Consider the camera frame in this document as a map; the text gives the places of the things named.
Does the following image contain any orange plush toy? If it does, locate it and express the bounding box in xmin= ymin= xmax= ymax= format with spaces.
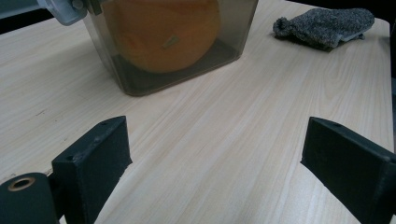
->
xmin=101 ymin=0 xmax=222 ymax=74

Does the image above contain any grey fuzzy cloth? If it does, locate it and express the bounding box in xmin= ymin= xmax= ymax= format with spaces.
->
xmin=273 ymin=7 xmax=375 ymax=52

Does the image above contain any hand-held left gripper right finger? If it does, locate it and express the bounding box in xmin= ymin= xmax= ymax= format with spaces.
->
xmin=300 ymin=117 xmax=396 ymax=224

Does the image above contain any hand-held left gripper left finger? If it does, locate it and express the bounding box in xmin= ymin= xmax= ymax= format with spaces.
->
xmin=50 ymin=115 xmax=134 ymax=224

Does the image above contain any transparent grey storage box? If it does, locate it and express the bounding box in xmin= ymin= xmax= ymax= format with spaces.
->
xmin=36 ymin=0 xmax=260 ymax=97

